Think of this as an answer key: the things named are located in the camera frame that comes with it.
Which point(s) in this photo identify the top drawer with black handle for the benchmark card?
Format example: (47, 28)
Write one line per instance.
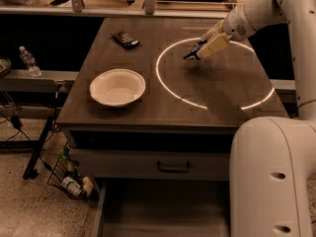
(152, 165)

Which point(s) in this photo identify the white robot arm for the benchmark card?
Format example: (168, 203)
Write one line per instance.
(272, 158)

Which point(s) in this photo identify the dark snack bar wrapper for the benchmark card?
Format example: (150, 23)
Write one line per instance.
(126, 40)

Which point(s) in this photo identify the grey side shelf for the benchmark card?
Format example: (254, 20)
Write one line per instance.
(48, 82)

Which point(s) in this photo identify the metal railing frame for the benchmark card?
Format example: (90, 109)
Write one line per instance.
(138, 0)

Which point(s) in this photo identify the blue rxbar blueberry wrapper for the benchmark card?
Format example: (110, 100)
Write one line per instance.
(193, 53)

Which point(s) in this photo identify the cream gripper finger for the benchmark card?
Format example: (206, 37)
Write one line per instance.
(214, 45)
(213, 32)

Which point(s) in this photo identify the open middle drawer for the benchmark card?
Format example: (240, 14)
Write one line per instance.
(162, 208)

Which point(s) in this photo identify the clear plastic water bottle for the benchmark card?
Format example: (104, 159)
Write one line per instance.
(30, 62)

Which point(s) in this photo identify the bowl on side shelf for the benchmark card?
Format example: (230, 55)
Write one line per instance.
(5, 66)

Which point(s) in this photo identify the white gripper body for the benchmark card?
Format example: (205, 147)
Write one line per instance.
(235, 25)

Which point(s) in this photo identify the grey drawer cabinet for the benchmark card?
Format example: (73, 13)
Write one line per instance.
(187, 106)

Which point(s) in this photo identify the black stand leg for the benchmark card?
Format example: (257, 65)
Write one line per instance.
(30, 171)

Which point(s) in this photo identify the white paper bowl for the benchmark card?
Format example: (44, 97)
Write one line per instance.
(117, 87)

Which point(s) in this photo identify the wire basket with items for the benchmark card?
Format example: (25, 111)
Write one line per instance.
(64, 176)

